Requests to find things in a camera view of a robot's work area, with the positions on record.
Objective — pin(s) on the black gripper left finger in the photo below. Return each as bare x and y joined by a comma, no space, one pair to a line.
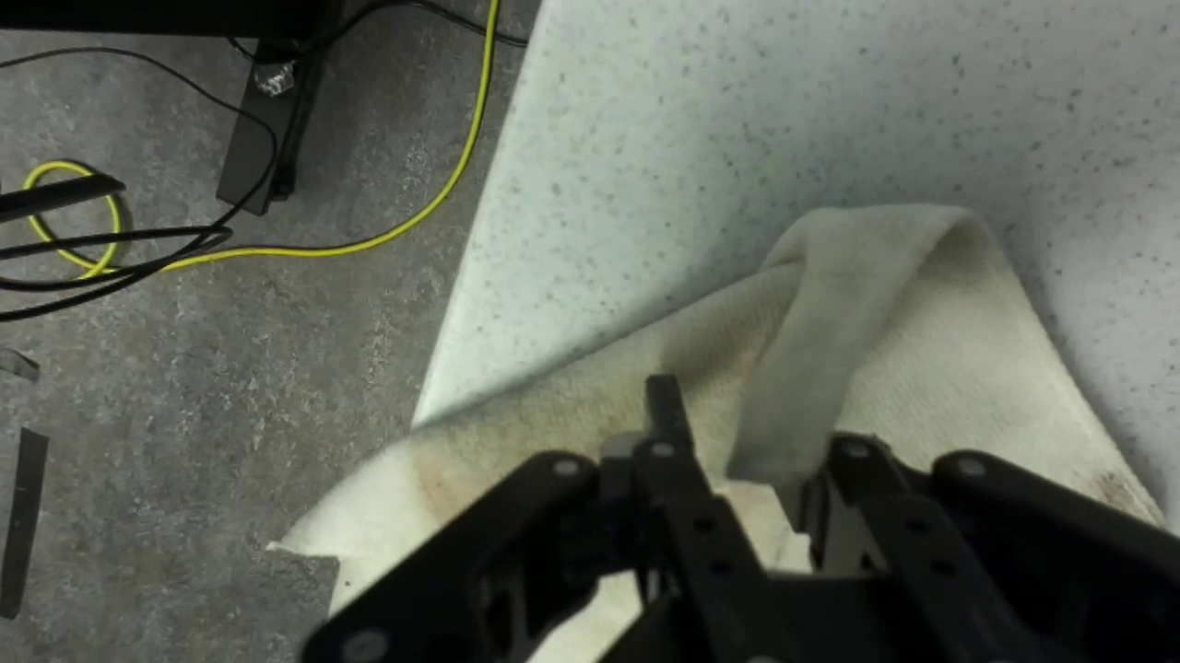
556,555

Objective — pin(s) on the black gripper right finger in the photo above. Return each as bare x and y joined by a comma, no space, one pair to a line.
1010,566

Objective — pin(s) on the beige cloth towel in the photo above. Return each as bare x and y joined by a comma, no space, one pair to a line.
936,342

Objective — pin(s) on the black stand foot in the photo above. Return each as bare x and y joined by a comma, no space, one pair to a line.
262,134

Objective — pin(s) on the black floor tape strip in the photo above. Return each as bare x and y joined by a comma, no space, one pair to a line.
23,517

